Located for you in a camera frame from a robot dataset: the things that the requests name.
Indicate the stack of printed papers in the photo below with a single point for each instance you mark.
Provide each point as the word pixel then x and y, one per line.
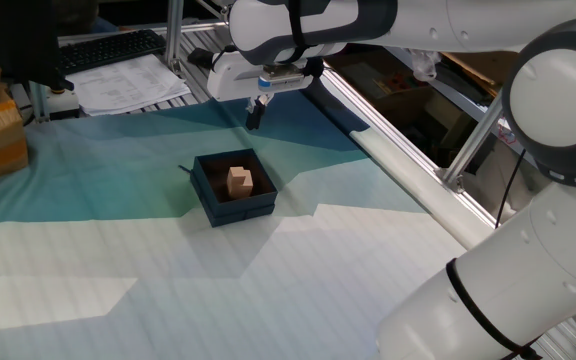
pixel 128 85

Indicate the large wooden cube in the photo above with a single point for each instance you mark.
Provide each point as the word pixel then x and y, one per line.
pixel 240 192

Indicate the blue green white tablecloth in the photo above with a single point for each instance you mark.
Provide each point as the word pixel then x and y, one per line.
pixel 118 280

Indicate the aluminium table edge rail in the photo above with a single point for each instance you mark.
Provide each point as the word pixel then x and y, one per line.
pixel 420 157

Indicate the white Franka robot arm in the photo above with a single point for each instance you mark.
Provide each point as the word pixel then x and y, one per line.
pixel 543 280

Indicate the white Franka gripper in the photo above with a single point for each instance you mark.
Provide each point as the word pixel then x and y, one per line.
pixel 228 80

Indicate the black computer keyboard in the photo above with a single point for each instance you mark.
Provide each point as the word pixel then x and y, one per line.
pixel 108 50

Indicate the dark blue gift box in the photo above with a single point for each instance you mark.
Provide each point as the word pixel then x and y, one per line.
pixel 240 212

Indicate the upright aluminium frame post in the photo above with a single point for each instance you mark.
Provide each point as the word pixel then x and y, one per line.
pixel 174 30

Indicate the black computer monitor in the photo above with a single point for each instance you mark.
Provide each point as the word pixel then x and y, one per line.
pixel 13 35

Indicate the white emergency stop box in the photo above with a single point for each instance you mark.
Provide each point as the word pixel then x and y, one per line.
pixel 63 102

